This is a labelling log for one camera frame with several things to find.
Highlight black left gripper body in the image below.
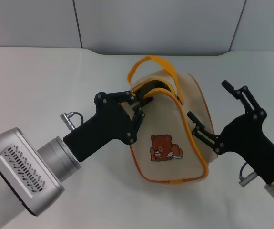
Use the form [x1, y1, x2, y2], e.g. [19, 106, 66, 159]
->
[62, 91, 137, 163]

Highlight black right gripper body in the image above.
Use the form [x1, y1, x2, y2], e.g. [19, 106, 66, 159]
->
[213, 111, 274, 185]

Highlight beige bear print food bag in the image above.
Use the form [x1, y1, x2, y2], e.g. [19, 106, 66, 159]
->
[126, 55, 215, 186]

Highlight left gripper cable connector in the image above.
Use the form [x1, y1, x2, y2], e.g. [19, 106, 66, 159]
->
[60, 111, 84, 131]

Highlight gripper cable connector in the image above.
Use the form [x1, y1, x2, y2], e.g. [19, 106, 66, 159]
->
[238, 162, 259, 188]
[60, 111, 84, 131]

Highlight right gripper cable connector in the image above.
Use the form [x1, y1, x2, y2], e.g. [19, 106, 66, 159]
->
[238, 162, 259, 188]

